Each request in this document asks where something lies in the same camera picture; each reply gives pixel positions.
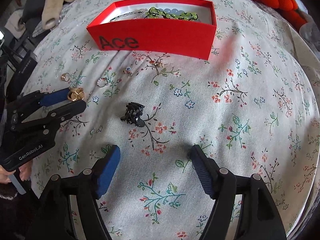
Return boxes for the light blue bead bracelet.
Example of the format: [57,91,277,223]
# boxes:
[159,7,192,16]

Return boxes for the floral bed quilt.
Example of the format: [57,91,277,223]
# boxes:
[24,0,319,239]

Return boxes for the small flower earring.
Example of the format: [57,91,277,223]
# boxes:
[123,67,133,76]

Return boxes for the person's left hand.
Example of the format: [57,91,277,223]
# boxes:
[0,161,33,184]

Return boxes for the small gold star earring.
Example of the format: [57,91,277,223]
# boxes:
[149,60,163,68]

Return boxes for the red Ace box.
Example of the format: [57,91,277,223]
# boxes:
[87,0,217,60]

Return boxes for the green bead braided bracelet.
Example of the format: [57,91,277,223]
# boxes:
[145,6,200,21]

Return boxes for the orange pumpkin plush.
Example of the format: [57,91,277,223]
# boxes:
[253,0,307,31]

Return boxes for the black hair claw clip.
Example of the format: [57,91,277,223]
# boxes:
[120,102,145,127]

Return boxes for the grey crumpled cloth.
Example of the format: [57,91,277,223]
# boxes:
[299,22,317,46]

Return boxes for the black device with label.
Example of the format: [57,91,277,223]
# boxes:
[6,50,37,103]

